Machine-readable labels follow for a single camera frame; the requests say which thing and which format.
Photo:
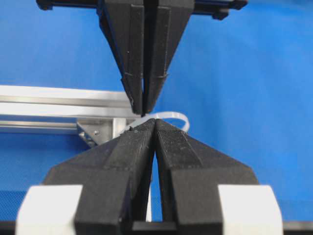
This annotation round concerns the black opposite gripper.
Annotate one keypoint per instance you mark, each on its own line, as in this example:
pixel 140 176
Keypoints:
pixel 165 22

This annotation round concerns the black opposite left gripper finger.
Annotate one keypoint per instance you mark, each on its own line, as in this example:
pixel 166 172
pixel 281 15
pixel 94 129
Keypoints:
pixel 122 22

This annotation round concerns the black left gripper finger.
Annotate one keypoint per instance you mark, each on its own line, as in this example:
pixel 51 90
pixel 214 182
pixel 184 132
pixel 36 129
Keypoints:
pixel 189 175
pixel 115 177

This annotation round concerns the aluminium corner bracket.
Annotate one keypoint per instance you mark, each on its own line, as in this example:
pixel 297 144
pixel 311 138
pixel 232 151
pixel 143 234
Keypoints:
pixel 95 131

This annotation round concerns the aluminium extrusion frame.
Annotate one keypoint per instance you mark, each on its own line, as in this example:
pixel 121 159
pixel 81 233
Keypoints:
pixel 56 111

